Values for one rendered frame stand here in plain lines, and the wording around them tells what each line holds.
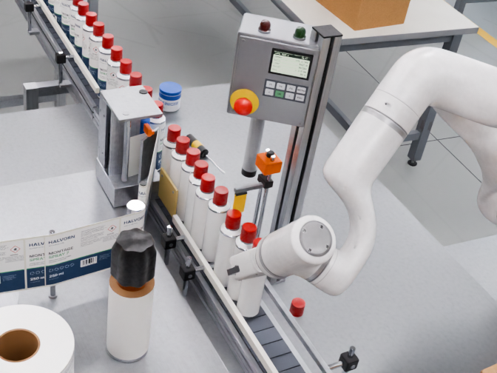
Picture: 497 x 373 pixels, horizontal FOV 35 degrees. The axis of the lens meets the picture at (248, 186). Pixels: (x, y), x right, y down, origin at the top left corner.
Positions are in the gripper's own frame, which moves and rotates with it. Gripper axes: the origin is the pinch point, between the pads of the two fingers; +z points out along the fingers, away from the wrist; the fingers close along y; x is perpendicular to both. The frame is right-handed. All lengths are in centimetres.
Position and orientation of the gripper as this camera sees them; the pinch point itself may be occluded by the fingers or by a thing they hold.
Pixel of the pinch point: (243, 271)
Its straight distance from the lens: 158.3
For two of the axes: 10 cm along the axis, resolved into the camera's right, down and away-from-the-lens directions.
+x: 2.5, 9.5, -1.7
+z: -3.8, 2.6, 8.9
